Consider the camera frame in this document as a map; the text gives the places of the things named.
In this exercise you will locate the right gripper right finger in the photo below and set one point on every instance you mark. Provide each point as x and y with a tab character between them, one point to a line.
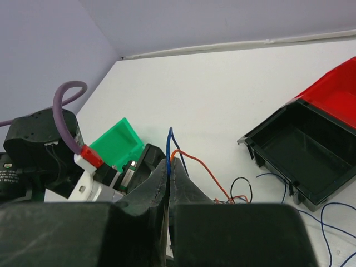
203	233

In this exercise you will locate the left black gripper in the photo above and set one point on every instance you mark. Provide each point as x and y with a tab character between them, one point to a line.
136	172

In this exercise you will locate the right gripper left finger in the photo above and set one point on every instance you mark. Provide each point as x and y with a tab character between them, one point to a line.
130	232

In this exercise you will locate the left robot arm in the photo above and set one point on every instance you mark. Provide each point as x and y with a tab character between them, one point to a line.
37	165

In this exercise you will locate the green plastic bin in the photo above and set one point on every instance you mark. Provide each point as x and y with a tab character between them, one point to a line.
119	145

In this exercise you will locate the red and black bin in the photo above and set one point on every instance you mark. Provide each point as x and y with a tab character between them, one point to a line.
310	141

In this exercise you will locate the back aluminium rail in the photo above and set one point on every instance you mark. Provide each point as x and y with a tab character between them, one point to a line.
246	45

